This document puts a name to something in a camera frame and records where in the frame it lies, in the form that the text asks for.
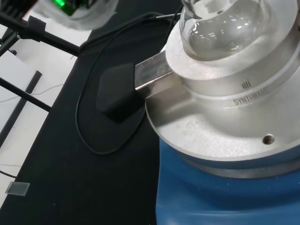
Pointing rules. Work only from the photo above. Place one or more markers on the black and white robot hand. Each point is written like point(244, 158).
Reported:
point(93, 14)

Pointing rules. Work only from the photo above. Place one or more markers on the black cloth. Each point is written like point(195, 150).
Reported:
point(70, 187)

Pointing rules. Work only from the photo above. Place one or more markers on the thin metal temperature probe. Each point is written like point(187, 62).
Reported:
point(167, 16)

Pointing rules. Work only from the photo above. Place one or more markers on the heater with blue base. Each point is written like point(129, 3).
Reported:
point(211, 131)

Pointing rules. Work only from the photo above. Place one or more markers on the black tripod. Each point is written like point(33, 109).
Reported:
point(54, 38)

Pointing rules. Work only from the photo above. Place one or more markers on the pale board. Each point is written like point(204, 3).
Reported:
point(14, 70)

